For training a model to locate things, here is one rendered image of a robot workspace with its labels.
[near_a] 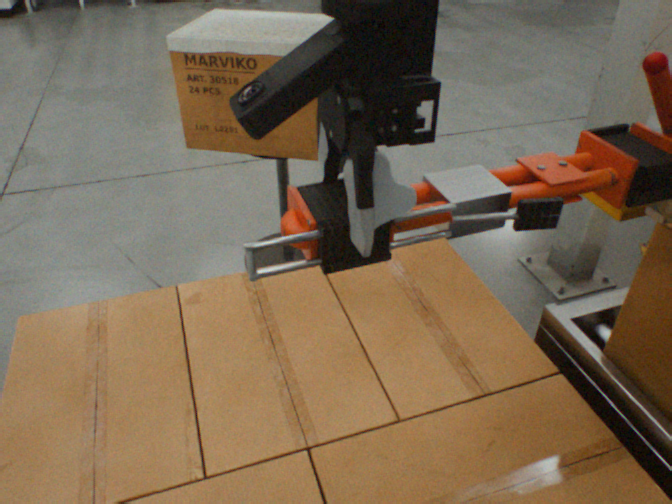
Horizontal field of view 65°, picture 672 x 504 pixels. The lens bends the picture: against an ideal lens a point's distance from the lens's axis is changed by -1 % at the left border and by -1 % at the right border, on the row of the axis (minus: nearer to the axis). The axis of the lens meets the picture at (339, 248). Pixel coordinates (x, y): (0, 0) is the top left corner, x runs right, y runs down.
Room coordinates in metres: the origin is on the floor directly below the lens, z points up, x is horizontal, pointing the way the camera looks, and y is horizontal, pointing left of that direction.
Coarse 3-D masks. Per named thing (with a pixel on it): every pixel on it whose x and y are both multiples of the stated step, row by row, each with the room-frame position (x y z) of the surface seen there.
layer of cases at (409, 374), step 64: (448, 256) 1.25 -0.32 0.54; (64, 320) 0.98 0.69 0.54; (128, 320) 0.98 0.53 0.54; (192, 320) 0.98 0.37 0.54; (256, 320) 0.98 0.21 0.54; (320, 320) 0.98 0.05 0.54; (384, 320) 0.98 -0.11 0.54; (448, 320) 0.98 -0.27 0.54; (512, 320) 0.98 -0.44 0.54; (64, 384) 0.78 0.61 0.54; (128, 384) 0.78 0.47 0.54; (192, 384) 0.83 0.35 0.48; (256, 384) 0.78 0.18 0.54; (320, 384) 0.78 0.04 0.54; (384, 384) 0.78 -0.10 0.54; (448, 384) 0.78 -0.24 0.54; (512, 384) 0.78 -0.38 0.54; (0, 448) 0.62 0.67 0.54; (64, 448) 0.62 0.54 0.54; (128, 448) 0.62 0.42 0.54; (192, 448) 0.62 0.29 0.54; (256, 448) 0.62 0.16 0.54; (320, 448) 0.62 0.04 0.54; (384, 448) 0.62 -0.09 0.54; (448, 448) 0.62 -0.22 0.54; (512, 448) 0.62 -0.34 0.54; (576, 448) 0.62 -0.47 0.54
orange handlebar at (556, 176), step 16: (528, 160) 0.53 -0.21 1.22; (544, 160) 0.53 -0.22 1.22; (560, 160) 0.53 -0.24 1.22; (576, 160) 0.54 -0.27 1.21; (592, 160) 0.55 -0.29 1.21; (496, 176) 0.51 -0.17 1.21; (512, 176) 0.51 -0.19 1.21; (528, 176) 0.52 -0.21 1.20; (544, 176) 0.49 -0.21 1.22; (560, 176) 0.49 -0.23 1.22; (576, 176) 0.49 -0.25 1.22; (592, 176) 0.50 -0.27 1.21; (608, 176) 0.51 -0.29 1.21; (416, 192) 0.47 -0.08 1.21; (512, 192) 0.47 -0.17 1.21; (528, 192) 0.47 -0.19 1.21; (544, 192) 0.48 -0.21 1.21; (560, 192) 0.48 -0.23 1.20; (576, 192) 0.49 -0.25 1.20; (416, 208) 0.44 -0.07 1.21; (288, 224) 0.41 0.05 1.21; (400, 224) 0.42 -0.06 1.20; (416, 224) 0.43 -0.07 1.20; (432, 224) 0.43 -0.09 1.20
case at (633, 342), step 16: (656, 224) 0.82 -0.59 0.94; (656, 240) 0.81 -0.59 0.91; (656, 256) 0.80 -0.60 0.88; (640, 272) 0.82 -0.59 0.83; (656, 272) 0.79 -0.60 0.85; (640, 288) 0.80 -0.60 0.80; (656, 288) 0.78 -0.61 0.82; (624, 304) 0.82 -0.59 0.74; (640, 304) 0.79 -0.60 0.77; (656, 304) 0.76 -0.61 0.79; (624, 320) 0.81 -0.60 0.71; (640, 320) 0.78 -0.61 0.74; (656, 320) 0.75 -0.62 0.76; (624, 336) 0.79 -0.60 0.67; (640, 336) 0.77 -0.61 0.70; (656, 336) 0.74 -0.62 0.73; (608, 352) 0.81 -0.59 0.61; (624, 352) 0.78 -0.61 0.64; (640, 352) 0.75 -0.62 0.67; (656, 352) 0.73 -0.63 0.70; (624, 368) 0.77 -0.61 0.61; (640, 368) 0.74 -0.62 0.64; (656, 368) 0.71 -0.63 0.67; (640, 384) 0.72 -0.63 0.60; (656, 384) 0.70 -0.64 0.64; (656, 400) 0.68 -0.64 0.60
